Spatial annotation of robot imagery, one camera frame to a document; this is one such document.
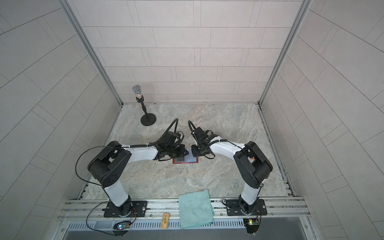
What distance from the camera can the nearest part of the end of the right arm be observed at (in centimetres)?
65

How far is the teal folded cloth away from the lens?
68cm

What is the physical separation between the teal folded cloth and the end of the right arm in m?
0.20
